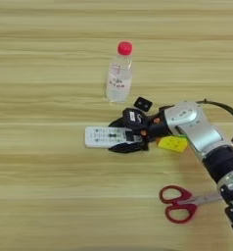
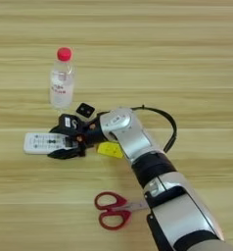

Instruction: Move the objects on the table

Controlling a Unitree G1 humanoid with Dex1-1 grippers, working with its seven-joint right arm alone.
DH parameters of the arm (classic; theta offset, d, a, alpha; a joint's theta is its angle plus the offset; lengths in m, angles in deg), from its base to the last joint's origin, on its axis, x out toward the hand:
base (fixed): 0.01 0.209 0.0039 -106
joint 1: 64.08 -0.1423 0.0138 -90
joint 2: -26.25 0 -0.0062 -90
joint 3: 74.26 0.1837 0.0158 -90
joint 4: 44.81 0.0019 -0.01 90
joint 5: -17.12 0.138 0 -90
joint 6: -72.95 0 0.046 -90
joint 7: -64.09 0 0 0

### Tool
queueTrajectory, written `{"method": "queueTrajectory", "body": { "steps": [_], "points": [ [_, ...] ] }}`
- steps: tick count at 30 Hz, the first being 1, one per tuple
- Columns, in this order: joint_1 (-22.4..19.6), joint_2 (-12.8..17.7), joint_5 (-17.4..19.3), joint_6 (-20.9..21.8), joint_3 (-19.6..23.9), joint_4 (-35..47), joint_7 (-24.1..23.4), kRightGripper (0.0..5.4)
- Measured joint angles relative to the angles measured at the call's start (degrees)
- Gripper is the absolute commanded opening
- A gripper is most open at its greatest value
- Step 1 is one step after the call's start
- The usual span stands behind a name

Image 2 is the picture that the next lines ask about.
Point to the clear bottle red cap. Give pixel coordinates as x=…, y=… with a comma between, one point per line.
x=61, y=94

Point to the colourful puzzle cube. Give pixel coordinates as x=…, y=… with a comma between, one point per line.
x=110, y=149

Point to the white remote control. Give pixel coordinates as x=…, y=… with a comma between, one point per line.
x=37, y=143

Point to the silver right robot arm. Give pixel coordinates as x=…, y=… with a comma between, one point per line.
x=187, y=215

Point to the small silver black-topped box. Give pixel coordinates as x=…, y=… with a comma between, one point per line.
x=85, y=110

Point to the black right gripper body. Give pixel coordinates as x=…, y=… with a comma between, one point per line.
x=90, y=132

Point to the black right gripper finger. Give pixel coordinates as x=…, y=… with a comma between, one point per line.
x=58, y=130
x=64, y=153

